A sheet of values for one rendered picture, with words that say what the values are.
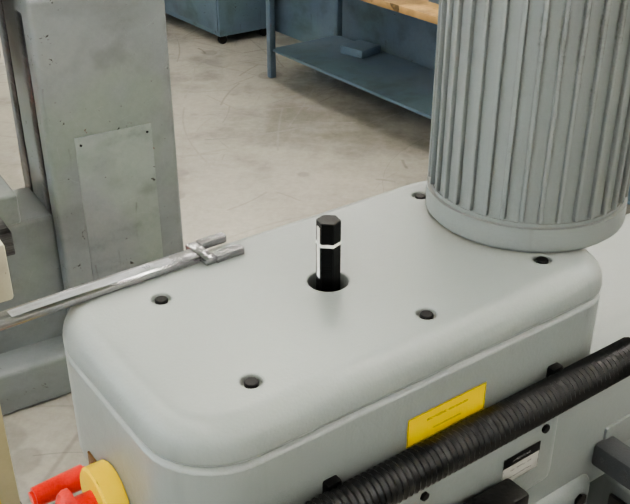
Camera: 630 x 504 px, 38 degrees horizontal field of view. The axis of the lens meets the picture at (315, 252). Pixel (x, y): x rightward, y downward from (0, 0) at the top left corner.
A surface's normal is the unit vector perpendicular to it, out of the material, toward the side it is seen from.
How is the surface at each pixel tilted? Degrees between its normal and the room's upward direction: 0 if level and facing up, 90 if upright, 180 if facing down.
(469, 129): 90
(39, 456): 0
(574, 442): 90
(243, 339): 0
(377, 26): 90
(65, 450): 0
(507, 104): 90
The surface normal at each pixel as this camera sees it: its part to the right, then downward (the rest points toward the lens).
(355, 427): 0.59, 0.39
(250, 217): 0.00, -0.88
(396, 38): -0.81, 0.29
